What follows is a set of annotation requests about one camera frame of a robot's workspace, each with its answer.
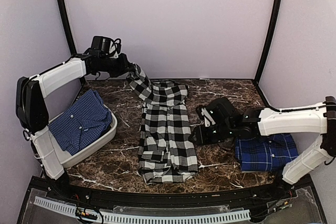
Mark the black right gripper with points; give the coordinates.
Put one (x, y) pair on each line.
(201, 138)

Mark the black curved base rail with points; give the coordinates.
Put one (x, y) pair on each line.
(273, 203)

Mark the white slotted cable duct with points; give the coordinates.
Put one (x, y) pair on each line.
(122, 214)

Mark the grey plastic bin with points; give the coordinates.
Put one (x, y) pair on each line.
(67, 160)

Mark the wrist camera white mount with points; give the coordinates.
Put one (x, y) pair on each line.
(115, 48)
(205, 115)

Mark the black corner frame post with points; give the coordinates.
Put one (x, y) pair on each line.
(268, 41)
(66, 26)

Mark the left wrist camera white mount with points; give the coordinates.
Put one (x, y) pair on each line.
(115, 48)

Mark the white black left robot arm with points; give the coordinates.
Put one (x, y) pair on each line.
(104, 55)

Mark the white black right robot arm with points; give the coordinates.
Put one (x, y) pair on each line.
(223, 121)

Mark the black corner frame post left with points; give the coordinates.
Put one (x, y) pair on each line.
(66, 26)

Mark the small-check blue shirt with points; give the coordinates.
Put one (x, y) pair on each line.
(82, 123)

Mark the black white checked shirt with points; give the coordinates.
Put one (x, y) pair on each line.
(166, 155)

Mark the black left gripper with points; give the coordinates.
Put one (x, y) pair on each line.
(124, 68)

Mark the black corner frame post right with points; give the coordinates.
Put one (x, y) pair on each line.
(268, 41)

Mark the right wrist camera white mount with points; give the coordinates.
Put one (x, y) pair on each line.
(205, 115)

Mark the blue plaid folded shirt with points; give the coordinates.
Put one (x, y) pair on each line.
(265, 153)

